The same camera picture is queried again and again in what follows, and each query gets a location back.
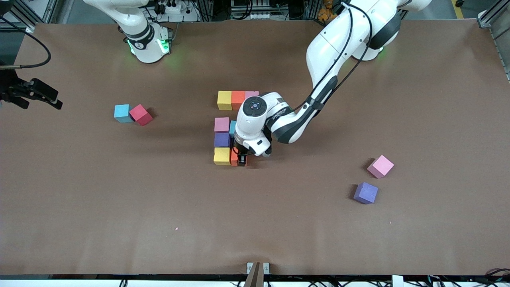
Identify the aluminium frame profile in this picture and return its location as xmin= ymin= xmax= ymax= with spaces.
xmin=477 ymin=0 xmax=510 ymax=29
xmin=0 ymin=0 xmax=36 ymax=33

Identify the white power strip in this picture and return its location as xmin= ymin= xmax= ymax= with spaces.
xmin=153 ymin=0 xmax=188 ymax=14

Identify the metal bracket with brown post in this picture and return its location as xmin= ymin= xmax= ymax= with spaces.
xmin=246 ymin=262 xmax=270 ymax=287

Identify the dark cable bundle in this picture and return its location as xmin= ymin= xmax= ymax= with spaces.
xmin=482 ymin=268 xmax=510 ymax=285

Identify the aluminium side rail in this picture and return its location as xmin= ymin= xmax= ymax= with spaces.
xmin=488 ymin=27 xmax=510 ymax=84

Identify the red foam cube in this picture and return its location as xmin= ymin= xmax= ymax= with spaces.
xmin=129 ymin=104 xmax=153 ymax=126

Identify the grey equipment rack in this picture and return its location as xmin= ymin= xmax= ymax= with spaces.
xmin=230 ymin=0 xmax=279 ymax=20

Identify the bag of orange snacks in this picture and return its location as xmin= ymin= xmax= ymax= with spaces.
xmin=317 ymin=0 xmax=339 ymax=22

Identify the yellow foam cube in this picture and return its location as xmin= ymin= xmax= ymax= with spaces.
xmin=214 ymin=147 xmax=231 ymax=166
xmin=217 ymin=91 xmax=233 ymax=111

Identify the brown table mat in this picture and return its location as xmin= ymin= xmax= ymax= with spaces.
xmin=0 ymin=19 xmax=510 ymax=276

